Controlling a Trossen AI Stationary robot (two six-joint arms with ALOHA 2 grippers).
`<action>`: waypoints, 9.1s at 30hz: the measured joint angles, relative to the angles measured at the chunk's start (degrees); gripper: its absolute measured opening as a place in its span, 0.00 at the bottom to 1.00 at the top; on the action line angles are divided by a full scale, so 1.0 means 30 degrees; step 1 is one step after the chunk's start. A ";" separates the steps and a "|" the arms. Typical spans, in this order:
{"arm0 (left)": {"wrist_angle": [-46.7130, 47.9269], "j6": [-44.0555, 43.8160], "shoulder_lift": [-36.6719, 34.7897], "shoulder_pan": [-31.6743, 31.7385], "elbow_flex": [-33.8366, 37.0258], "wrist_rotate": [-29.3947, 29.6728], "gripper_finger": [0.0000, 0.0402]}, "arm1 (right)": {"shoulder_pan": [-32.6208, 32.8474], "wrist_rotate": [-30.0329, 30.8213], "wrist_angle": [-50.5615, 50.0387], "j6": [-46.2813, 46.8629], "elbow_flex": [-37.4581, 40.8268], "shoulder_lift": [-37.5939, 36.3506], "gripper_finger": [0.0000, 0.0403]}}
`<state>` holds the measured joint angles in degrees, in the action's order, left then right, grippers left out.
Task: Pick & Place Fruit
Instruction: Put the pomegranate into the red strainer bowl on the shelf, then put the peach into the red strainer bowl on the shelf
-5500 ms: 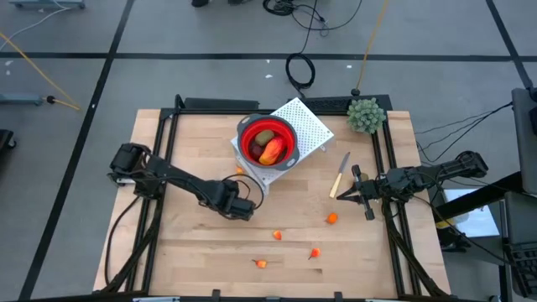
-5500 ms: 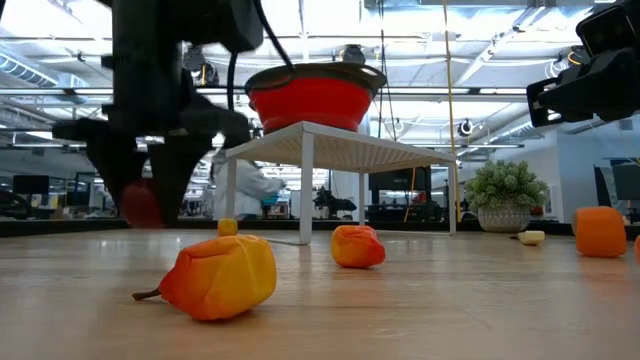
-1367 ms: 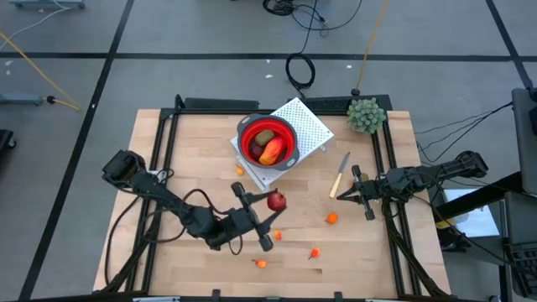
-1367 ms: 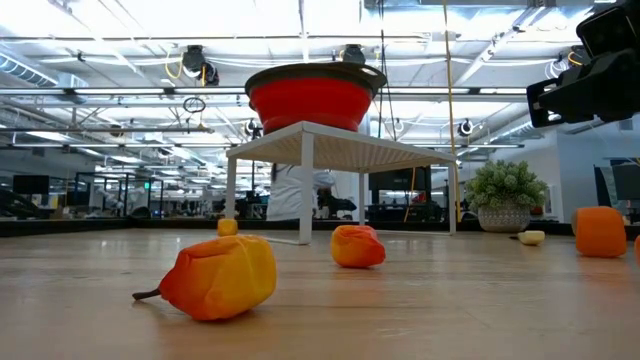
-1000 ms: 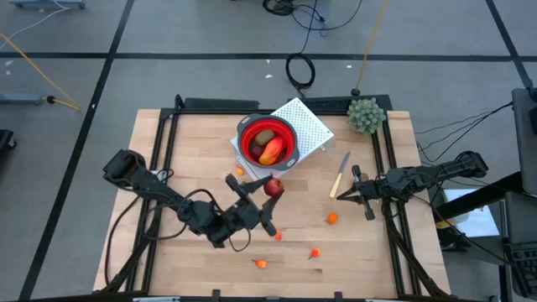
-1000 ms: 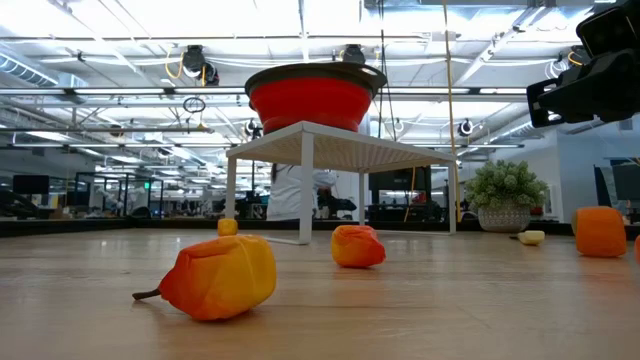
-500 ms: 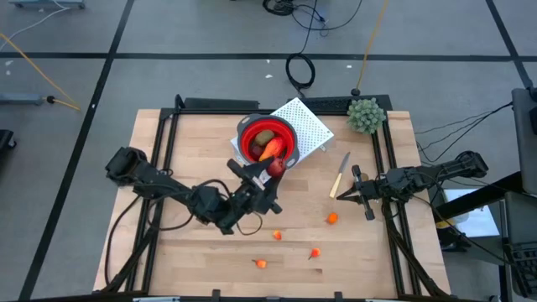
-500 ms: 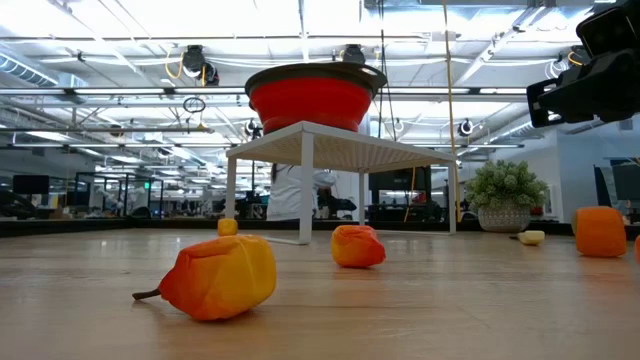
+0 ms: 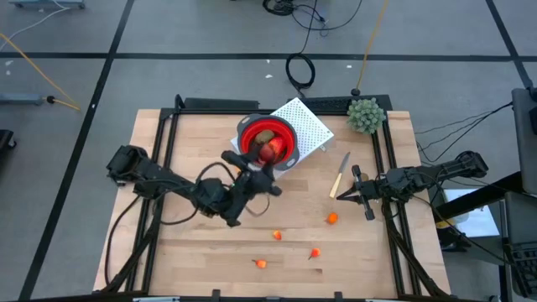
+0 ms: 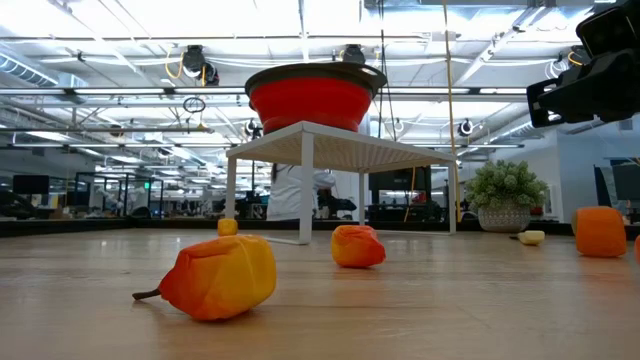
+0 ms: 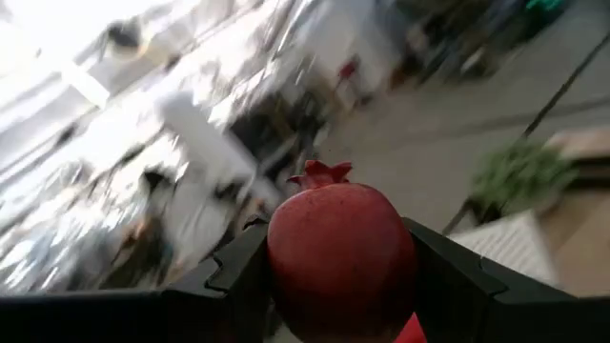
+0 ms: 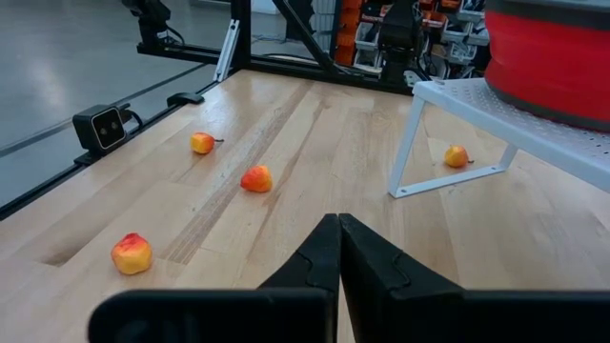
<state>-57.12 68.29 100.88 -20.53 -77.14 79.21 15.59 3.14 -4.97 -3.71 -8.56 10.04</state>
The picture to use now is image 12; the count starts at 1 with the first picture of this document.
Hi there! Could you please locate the red colander bowl grey rim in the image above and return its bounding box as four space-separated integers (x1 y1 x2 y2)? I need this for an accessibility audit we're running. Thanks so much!
484 0 610 133

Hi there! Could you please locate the white perforated metal shelf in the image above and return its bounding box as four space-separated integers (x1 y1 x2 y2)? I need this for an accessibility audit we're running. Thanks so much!
388 77 610 200

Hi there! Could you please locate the shelving unit with orange bins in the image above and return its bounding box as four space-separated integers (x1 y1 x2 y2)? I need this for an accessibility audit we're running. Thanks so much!
328 0 492 80

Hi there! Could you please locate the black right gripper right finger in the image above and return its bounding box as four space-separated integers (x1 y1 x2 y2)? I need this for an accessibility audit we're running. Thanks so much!
340 213 610 343

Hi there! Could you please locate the small red yellow peach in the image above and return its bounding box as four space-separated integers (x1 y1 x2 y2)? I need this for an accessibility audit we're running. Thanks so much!
239 164 275 193
111 232 154 276

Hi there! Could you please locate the black table-level camera box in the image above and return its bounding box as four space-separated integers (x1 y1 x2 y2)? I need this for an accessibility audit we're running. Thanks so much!
71 103 131 157

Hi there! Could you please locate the small yellow orange pear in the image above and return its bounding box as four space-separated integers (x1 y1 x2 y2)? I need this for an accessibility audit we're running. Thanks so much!
190 131 225 155
444 144 476 169

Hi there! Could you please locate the black table clamp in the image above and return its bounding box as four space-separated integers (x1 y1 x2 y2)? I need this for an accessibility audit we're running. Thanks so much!
166 91 206 108

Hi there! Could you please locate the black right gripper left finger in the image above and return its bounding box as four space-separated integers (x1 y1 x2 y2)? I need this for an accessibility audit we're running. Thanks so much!
88 213 342 343

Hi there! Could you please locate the silver metal bracket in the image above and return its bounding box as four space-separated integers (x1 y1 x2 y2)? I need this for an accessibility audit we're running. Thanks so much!
213 18 241 83

